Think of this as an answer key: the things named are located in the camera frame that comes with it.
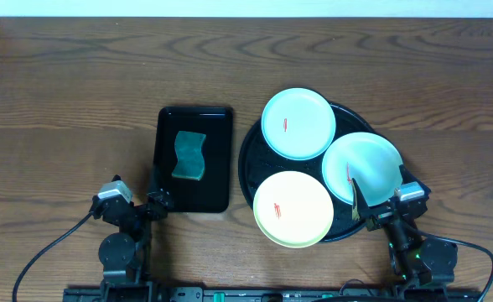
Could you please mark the green scrubbing sponge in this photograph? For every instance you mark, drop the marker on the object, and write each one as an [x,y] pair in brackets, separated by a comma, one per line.
[190,159]

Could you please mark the yellow plate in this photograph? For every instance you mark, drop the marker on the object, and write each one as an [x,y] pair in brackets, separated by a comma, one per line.
[293,209]

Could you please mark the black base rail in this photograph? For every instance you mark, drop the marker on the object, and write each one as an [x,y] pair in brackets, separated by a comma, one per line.
[197,294]

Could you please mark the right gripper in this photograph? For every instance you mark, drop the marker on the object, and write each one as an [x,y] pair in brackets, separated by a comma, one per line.
[380,219]

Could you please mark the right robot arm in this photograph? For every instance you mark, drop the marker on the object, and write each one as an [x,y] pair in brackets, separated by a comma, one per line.
[422,261]

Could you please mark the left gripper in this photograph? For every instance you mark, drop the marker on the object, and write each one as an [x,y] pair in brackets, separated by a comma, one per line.
[142,210]

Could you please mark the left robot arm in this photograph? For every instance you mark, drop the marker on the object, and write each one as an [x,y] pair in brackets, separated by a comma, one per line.
[125,255]

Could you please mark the mint green plate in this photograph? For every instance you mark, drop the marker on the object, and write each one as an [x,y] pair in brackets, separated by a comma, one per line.
[298,124]
[366,158]

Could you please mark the black rectangular tray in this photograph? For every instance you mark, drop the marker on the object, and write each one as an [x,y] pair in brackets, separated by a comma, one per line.
[211,194]

